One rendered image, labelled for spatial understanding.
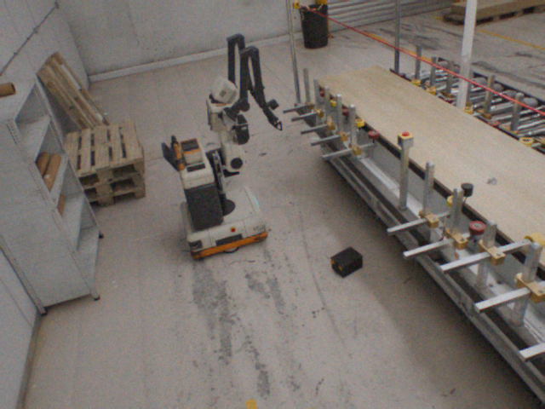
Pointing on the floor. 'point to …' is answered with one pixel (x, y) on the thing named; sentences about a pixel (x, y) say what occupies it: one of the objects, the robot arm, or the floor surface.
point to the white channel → (466, 53)
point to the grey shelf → (25, 239)
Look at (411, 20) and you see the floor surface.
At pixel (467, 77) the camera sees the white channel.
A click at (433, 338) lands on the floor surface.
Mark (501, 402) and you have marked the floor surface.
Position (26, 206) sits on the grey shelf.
